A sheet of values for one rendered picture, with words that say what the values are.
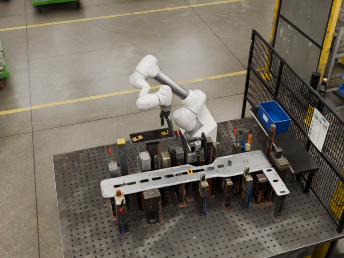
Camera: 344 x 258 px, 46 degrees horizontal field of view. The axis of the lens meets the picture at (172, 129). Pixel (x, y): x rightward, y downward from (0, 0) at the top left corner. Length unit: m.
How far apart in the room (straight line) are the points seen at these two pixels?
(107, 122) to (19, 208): 1.65
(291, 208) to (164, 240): 1.08
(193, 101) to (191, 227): 1.20
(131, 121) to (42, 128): 1.16
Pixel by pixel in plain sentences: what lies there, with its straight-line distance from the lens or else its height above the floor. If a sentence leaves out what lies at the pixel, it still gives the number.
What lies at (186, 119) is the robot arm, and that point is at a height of 0.99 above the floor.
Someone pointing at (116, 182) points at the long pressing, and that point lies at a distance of 3.19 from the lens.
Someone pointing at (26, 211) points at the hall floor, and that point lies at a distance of 4.54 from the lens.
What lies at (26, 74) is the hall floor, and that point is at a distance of 6.79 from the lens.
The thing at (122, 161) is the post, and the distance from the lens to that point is 3.42.
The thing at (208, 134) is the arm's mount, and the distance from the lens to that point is 3.82.
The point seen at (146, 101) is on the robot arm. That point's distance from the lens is 3.03.
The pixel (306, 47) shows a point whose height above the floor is 0.92.
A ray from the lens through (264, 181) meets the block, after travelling 3.27.
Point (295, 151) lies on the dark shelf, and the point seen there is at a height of 1.03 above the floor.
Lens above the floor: 3.29
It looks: 39 degrees down
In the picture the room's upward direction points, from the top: straight up
